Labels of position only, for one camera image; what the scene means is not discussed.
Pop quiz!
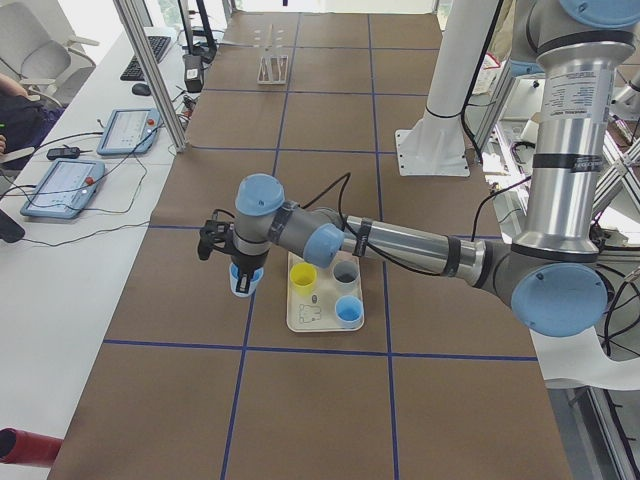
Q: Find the pale green plastic tray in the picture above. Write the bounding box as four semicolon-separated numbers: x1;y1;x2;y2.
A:
286;252;365;333

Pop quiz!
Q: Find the black handheld remote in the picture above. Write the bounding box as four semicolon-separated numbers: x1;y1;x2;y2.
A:
46;147;81;161

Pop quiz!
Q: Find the red cylinder bottle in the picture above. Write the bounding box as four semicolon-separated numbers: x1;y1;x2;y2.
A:
1;428;63;468

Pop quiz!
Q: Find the aluminium frame post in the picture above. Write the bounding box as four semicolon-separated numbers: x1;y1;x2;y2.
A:
113;0;187;153

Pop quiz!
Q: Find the black power adapter box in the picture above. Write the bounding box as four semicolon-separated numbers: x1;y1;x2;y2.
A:
183;54;204;93

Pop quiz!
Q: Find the white wire cup rack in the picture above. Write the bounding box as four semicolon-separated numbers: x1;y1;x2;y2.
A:
255;24;289;85

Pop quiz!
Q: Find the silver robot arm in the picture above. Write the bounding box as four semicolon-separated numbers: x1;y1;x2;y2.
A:
226;1;639;337

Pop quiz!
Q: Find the light blue plastic cup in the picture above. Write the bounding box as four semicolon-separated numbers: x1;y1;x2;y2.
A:
229;263;264;298

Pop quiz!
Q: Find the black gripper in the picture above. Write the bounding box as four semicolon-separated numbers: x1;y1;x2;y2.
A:
231;251;268;292

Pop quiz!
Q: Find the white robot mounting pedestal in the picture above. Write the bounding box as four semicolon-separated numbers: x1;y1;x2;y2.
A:
395;0;502;177

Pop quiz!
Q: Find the black computer keyboard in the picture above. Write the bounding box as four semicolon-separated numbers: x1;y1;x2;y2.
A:
119;35;172;82

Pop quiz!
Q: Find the blue teach pendant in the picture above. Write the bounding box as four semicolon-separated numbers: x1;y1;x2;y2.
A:
20;159;106;220
96;108;161;156

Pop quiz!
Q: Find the white office chair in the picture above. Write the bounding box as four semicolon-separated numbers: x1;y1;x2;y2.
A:
1;2;99;107

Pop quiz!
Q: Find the far blue teach pendant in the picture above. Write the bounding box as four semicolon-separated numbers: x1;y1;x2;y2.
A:
96;108;161;156

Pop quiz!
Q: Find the near blue teach pendant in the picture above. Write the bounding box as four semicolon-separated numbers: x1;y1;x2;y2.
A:
20;159;106;220

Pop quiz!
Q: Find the yellow plastic cup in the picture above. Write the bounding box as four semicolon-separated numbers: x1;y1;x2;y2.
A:
289;262;317;296

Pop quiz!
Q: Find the black computer mouse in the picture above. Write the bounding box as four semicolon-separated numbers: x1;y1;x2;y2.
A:
131;83;151;96

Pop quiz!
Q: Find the grey plastic cup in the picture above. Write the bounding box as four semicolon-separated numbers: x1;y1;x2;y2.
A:
332;260;360;294

